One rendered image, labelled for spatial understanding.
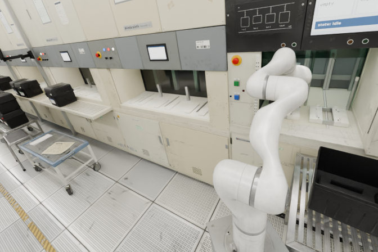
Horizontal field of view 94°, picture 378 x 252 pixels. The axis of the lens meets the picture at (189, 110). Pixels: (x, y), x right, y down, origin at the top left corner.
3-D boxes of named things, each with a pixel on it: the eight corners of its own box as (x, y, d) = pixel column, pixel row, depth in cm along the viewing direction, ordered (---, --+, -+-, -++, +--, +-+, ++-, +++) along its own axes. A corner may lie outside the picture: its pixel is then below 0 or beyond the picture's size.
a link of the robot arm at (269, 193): (233, 199, 62) (285, 223, 53) (225, 194, 53) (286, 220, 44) (266, 86, 80) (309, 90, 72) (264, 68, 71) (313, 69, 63)
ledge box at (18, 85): (19, 97, 312) (11, 83, 301) (37, 91, 333) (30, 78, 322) (27, 98, 298) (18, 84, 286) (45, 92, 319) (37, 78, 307)
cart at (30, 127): (1, 143, 340) (-15, 122, 318) (34, 129, 378) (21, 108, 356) (18, 157, 290) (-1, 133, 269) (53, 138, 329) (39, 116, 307)
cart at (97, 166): (33, 172, 250) (13, 145, 228) (69, 149, 289) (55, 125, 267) (70, 197, 203) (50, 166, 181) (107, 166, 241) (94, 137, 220)
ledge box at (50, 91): (49, 105, 252) (40, 88, 241) (70, 97, 272) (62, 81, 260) (58, 108, 236) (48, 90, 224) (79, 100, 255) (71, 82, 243)
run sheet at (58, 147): (39, 154, 207) (39, 153, 206) (55, 141, 228) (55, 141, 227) (61, 154, 200) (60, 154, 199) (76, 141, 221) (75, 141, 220)
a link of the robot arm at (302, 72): (314, 51, 79) (310, 71, 105) (274, 58, 88) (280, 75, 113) (315, 71, 78) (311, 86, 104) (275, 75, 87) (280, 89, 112)
